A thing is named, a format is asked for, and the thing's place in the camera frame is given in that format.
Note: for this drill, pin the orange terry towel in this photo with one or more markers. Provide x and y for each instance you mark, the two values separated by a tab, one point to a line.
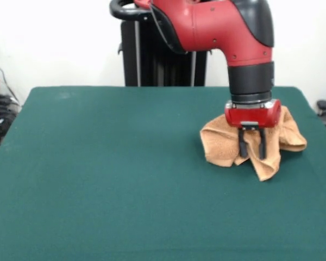
220	144

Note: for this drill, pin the dark green table cloth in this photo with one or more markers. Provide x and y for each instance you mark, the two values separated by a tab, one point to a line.
97	176

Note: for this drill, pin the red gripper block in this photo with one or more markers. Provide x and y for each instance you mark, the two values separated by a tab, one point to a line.
250	117

